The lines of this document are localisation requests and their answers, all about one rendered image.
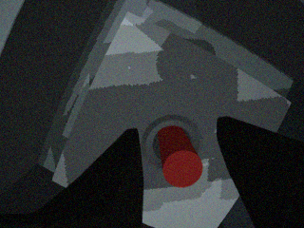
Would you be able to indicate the red peg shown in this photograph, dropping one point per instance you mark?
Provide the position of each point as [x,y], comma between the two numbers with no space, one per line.
[181,163]

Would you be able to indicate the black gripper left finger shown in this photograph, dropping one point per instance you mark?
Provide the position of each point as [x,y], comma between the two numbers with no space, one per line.
[109,194]

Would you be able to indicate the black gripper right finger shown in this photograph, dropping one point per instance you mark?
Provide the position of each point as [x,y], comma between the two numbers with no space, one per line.
[268,171]

